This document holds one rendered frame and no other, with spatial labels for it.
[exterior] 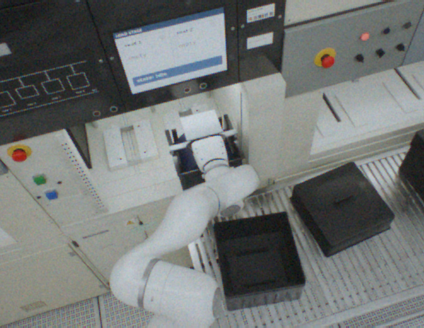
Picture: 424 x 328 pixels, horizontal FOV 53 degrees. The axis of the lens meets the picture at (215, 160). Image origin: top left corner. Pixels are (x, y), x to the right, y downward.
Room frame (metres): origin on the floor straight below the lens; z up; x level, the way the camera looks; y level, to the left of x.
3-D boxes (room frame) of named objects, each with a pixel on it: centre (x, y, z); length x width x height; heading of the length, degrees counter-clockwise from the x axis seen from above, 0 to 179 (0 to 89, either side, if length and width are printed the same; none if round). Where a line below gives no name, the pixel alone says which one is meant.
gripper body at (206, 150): (0.77, 0.01, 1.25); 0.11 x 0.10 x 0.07; 11
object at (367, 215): (0.75, -0.47, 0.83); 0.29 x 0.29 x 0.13; 18
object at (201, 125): (0.87, 0.03, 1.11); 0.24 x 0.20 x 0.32; 101
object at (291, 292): (0.55, -0.11, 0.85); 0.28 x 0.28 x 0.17; 3
